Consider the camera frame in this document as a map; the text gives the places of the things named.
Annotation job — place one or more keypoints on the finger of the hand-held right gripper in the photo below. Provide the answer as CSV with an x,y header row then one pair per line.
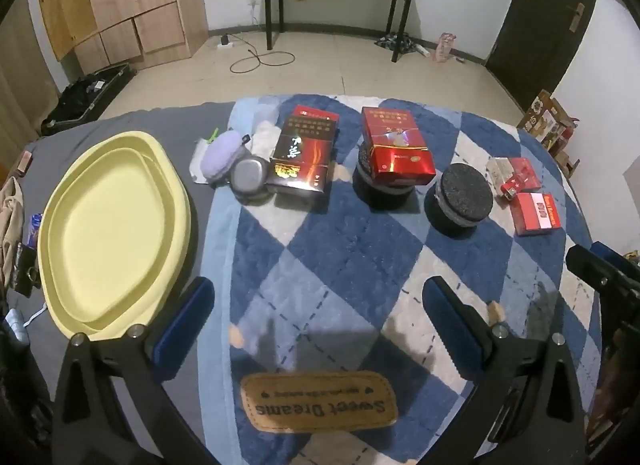
x,y
600,267
606,249

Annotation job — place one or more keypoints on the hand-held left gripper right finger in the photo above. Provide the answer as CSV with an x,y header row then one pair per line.
x,y
450,325

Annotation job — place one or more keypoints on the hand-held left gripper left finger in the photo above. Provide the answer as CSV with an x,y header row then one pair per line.
x,y
185,325

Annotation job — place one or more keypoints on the red cigarette pack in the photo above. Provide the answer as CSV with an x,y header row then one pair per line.
x,y
522,170
537,215

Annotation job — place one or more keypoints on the yellow plastic basin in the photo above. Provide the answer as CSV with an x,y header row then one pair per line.
x,y
110,235

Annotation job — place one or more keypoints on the black foam cylinder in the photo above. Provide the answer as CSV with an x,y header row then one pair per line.
x,y
380,192
462,190

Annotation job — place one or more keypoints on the round beige tin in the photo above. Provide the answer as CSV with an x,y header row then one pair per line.
x,y
250,175

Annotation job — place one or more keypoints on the purple fabric pouch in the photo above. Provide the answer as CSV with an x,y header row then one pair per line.
x,y
220,157

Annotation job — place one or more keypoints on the red cigarette carton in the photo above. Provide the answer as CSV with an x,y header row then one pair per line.
x,y
395,145

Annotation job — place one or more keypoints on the dark brown cigarette carton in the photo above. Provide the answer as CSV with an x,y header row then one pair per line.
x,y
300,155

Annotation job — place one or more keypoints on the cardboard boxes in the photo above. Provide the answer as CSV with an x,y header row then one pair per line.
x,y
547,120

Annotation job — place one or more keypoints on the blue checked blanket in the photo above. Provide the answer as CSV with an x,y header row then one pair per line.
x,y
325,255

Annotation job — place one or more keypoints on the black pouch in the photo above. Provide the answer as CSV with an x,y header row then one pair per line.
x,y
26,267

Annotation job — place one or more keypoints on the light blue power bank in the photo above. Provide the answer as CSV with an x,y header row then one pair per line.
x,y
15,327

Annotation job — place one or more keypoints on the blue snack packet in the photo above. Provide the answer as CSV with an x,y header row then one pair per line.
x,y
37,230

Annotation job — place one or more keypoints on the black jacket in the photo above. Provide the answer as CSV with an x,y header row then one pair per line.
x,y
22,405

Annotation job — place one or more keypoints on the beige clothes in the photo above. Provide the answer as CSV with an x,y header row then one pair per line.
x,y
11,230

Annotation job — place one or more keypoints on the small copper box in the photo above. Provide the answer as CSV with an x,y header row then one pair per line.
x,y
23,163

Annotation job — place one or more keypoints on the dark door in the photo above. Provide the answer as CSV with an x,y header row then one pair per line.
x,y
545,20

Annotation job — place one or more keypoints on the black suitcase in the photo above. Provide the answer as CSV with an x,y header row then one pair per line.
x,y
85,95

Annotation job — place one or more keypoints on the pink bag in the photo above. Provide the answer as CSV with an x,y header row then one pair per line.
x,y
444,47

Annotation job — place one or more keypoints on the power strip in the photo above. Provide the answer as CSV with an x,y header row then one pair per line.
x,y
225,42

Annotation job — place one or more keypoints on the clothes pile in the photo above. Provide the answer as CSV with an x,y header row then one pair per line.
x,y
400,44

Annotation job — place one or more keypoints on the curtain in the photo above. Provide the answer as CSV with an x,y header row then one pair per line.
x,y
22,75

